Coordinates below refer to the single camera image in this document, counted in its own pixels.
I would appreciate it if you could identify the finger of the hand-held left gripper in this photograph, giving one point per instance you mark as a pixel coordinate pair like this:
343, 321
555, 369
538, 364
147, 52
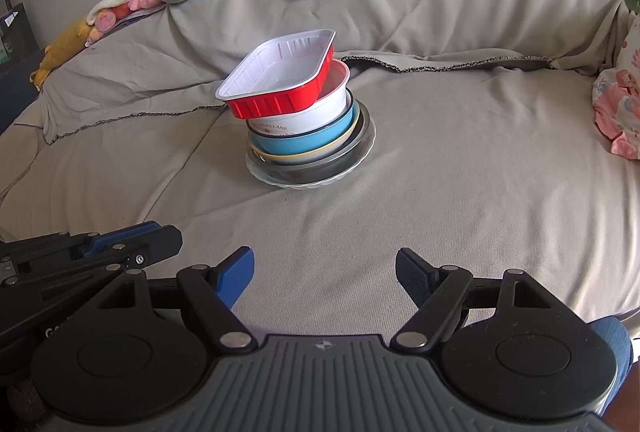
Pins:
125, 237
155, 244

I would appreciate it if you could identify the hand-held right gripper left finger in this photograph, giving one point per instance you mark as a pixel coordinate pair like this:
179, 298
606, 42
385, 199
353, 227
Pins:
235, 272

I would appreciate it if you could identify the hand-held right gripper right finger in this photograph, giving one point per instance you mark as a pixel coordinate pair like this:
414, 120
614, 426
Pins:
415, 274

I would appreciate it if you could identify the white floral plate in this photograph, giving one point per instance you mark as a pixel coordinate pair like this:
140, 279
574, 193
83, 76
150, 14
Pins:
300, 184

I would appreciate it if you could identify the yellow and white bowl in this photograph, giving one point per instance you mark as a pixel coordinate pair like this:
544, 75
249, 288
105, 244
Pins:
305, 156

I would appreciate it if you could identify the stainless steel bowl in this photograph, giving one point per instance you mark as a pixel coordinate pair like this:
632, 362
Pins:
325, 166

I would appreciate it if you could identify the blue enamel bowl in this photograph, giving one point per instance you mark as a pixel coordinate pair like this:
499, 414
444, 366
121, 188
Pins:
310, 139

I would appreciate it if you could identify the white printed paper bowl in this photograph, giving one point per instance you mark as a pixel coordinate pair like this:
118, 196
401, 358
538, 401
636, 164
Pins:
320, 111

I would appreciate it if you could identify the red and white plastic tray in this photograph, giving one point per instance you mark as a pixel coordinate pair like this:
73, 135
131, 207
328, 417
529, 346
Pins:
280, 71

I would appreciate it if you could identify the beige sofa cover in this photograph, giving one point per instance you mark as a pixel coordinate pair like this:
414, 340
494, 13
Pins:
450, 111

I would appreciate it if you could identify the dark cabinet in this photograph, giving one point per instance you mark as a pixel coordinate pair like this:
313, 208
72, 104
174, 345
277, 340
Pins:
17, 41

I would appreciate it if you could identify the pink and white plush toy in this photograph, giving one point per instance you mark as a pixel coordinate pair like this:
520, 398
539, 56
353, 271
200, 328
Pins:
125, 6

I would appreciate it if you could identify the pink floral blanket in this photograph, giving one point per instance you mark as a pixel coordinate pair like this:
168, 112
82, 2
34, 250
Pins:
620, 101

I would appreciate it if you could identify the green box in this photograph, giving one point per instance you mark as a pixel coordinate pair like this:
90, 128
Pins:
632, 1

